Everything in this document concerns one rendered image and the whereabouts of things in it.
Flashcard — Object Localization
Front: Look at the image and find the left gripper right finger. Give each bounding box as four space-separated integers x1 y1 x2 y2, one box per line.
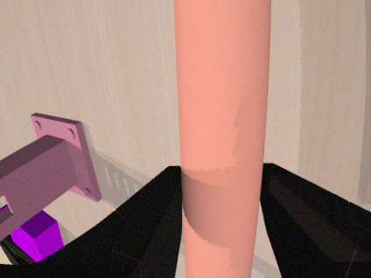
260 163 371 278

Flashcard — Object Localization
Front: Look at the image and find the purple block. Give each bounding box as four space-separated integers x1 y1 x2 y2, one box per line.
10 210 64 262

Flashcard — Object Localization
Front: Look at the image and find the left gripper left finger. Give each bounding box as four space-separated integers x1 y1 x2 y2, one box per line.
0 166 182 278

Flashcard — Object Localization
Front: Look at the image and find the long salmon-pink rail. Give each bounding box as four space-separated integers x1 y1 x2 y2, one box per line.
173 0 271 278

